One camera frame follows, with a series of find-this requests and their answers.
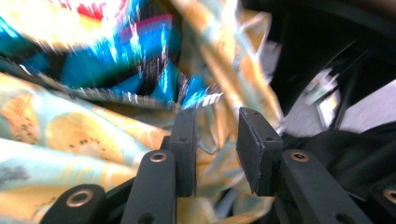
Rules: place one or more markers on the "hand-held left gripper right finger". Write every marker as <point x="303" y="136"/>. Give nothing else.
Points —
<point x="257" y="149"/>

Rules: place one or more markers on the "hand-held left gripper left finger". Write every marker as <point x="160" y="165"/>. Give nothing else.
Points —
<point x="183" y="149"/>

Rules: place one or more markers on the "orange slice print cloth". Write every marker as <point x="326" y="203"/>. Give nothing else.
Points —
<point x="81" y="137"/>

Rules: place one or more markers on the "blurred white box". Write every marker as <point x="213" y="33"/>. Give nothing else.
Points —
<point x="327" y="102"/>

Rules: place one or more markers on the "dark cloth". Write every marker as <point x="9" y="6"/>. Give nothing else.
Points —
<point x="342" y="155"/>

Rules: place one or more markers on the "blue snack packet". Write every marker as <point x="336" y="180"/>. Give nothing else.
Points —
<point x="124" y="53"/>

